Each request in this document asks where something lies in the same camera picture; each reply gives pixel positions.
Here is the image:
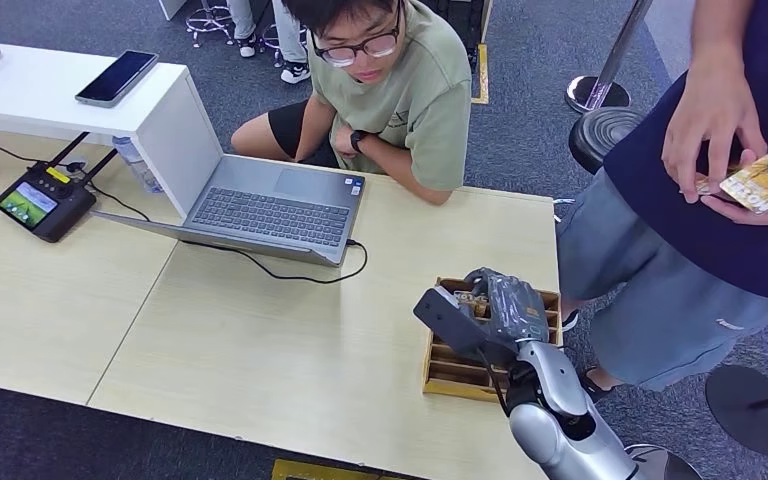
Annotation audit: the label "black controller with screen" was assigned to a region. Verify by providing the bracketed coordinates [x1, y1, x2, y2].
[0, 131, 119, 244]

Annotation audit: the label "black laptop power cable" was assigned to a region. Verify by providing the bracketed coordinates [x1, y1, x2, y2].
[82, 182, 369, 286]

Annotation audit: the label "background person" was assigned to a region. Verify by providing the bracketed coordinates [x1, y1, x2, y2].
[224, 0, 312, 85]

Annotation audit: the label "standing person's right hand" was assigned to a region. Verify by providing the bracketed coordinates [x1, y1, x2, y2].
[660, 49, 768, 205]

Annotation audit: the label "clear plastic water bottle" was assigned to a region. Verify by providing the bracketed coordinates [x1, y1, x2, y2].
[111, 135, 164, 195]

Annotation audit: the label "black round stool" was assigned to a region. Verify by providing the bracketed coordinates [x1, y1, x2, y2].
[552, 107, 650, 223]

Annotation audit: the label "chrome stanchion post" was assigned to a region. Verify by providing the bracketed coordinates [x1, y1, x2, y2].
[564, 0, 655, 115]

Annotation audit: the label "dark grey wrist camera box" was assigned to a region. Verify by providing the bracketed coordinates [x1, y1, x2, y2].
[413, 286, 518, 366]

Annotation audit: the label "chrome stool base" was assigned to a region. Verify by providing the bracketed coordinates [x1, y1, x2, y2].
[185, 0, 247, 49]
[256, 23, 312, 68]

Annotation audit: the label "white desk shelf riser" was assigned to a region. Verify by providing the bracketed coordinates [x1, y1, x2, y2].
[0, 42, 224, 220]

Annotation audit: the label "yellow floor marker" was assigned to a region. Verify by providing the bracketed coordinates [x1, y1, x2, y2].
[271, 458, 399, 480]

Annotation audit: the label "grey open laptop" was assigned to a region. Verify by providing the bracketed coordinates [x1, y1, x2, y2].
[90, 154, 367, 268]

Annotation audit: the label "black smartphone with silver edge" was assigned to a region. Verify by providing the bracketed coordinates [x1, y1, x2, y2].
[74, 49, 160, 109]

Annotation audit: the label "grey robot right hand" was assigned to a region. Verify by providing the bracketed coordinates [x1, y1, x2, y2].
[464, 267, 551, 352]

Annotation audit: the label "black round stanchion base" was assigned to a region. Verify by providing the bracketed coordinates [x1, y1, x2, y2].
[705, 364, 768, 457]

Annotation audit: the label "black rimmed glasses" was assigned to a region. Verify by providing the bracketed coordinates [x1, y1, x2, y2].
[309, 3, 404, 69]

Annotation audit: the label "wooden slotted card tray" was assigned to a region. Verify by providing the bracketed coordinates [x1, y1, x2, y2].
[422, 276, 563, 404]

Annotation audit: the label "seated person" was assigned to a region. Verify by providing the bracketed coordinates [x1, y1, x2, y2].
[230, 0, 473, 207]

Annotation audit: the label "standing person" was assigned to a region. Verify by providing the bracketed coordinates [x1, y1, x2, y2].
[556, 0, 768, 404]

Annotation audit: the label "thin black cable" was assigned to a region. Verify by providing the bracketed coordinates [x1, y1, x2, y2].
[0, 135, 44, 166]

